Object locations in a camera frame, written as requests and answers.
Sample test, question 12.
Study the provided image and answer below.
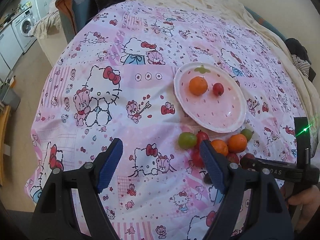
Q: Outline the white kitchen cabinet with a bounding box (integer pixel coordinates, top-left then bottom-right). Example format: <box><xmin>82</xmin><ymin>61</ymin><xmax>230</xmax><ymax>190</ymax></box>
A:
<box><xmin>0</xmin><ymin>25</ymin><xmax>23</xmax><ymax>82</ymax></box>

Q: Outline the orange mandarin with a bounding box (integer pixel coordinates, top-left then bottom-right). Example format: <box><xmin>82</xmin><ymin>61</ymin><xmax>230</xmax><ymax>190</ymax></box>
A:
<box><xmin>189</xmin><ymin>76</ymin><xmax>208</xmax><ymax>96</ymax></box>
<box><xmin>227</xmin><ymin>133</ymin><xmax>247</xmax><ymax>153</ymax></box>
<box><xmin>210</xmin><ymin>139</ymin><xmax>228</xmax><ymax>157</ymax></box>

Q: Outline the cream floral blanket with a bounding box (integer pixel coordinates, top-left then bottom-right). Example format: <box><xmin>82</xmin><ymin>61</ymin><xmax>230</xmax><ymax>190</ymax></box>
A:
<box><xmin>129</xmin><ymin>0</ymin><xmax>319</xmax><ymax>125</ymax></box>

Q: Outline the red cherry tomato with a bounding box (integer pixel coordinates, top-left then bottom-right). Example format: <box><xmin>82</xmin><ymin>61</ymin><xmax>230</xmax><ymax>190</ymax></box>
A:
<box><xmin>213</xmin><ymin>82</ymin><xmax>224</xmax><ymax>96</ymax></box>
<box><xmin>195</xmin><ymin>131</ymin><xmax>209</xmax><ymax>149</ymax></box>
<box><xmin>191</xmin><ymin>150</ymin><xmax>204</xmax><ymax>168</ymax></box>

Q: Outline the person's right hand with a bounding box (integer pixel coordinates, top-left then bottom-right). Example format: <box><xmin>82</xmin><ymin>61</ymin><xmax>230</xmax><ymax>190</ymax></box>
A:
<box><xmin>285</xmin><ymin>185</ymin><xmax>319</xmax><ymax>233</ymax></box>

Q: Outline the wooden chair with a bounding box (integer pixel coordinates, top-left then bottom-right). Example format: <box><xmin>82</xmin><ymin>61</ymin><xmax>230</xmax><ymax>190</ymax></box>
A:
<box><xmin>0</xmin><ymin>106</ymin><xmax>11</xmax><ymax>186</ymax></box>

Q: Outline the black striped clothing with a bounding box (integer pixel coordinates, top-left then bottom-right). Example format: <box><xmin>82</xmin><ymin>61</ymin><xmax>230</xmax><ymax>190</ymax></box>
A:
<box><xmin>285</xmin><ymin>38</ymin><xmax>316</xmax><ymax>82</ymax></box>

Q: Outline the red strawberry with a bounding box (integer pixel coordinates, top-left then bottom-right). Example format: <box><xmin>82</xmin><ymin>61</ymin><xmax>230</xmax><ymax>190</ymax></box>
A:
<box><xmin>226</xmin><ymin>153</ymin><xmax>240</xmax><ymax>165</ymax></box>

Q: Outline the pink strawberry pattern plate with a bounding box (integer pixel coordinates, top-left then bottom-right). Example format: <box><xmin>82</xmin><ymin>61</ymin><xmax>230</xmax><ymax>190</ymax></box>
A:
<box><xmin>174</xmin><ymin>62</ymin><xmax>247</xmax><ymax>133</ymax></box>

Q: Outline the pink Hello Kitty bedsheet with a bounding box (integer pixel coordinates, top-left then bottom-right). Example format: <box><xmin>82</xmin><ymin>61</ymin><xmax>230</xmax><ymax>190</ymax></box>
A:
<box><xmin>25</xmin><ymin>1</ymin><xmax>304</xmax><ymax>239</ymax></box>

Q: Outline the green grape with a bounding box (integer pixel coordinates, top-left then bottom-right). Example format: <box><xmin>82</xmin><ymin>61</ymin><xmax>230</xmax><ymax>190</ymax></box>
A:
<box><xmin>240</xmin><ymin>128</ymin><xmax>253</xmax><ymax>142</ymax></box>
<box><xmin>178</xmin><ymin>132</ymin><xmax>197</xmax><ymax>150</ymax></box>

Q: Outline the white washing machine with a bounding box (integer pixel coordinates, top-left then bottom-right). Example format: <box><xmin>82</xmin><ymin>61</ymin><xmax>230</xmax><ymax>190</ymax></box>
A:
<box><xmin>11</xmin><ymin>8</ymin><xmax>36</xmax><ymax>54</ymax></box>

